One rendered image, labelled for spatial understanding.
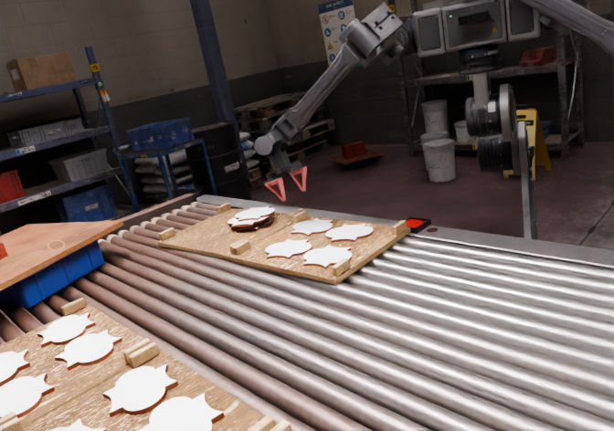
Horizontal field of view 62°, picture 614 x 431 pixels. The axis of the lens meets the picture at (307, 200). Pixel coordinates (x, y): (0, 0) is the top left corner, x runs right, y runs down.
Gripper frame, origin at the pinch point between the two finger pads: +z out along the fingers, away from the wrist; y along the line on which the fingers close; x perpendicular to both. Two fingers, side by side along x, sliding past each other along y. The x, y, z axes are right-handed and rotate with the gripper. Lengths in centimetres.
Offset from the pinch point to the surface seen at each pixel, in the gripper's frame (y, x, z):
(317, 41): -479, -340, -146
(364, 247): 7.6, 26.2, 19.2
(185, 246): 23.4, -33.4, 3.3
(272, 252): 19.9, 3.6, 12.4
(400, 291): 23, 45, 27
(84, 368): 78, 3, 14
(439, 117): -426, -175, 12
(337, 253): 14.9, 22.9, 17.5
